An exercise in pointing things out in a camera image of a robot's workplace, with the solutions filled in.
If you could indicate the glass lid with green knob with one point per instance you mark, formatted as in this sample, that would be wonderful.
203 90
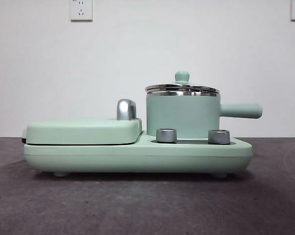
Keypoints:
182 76

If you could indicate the green griddle cover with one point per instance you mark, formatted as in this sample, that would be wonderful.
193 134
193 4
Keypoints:
81 132

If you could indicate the green breakfast maker base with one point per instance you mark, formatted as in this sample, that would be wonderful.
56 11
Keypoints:
137 156

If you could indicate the silver control knob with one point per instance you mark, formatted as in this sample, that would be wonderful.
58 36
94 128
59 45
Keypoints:
166 135
219 136

